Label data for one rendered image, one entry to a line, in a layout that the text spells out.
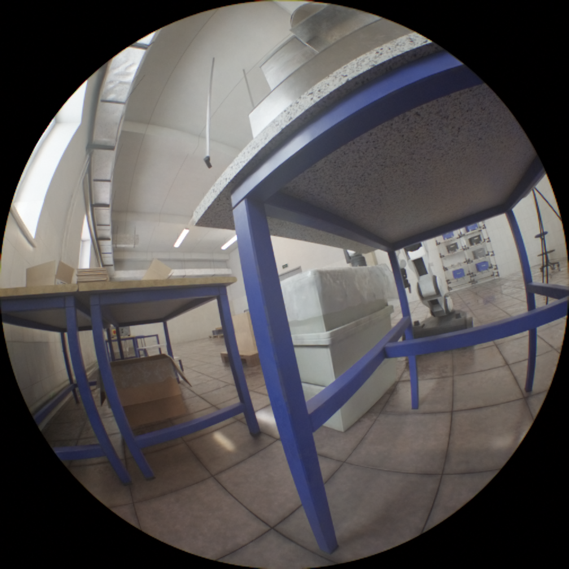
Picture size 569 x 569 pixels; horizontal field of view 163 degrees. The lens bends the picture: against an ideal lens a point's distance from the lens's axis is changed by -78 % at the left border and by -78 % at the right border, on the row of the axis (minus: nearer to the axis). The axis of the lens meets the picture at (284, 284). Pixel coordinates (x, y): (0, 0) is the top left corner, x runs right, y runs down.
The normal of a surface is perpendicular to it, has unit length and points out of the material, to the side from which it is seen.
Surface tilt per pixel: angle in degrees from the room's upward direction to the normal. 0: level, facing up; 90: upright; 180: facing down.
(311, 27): 180
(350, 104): 90
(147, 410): 90
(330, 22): 180
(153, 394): 65
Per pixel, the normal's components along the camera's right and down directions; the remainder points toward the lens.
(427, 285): -0.70, 0.36
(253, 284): -0.69, 0.05
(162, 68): 0.21, 0.97
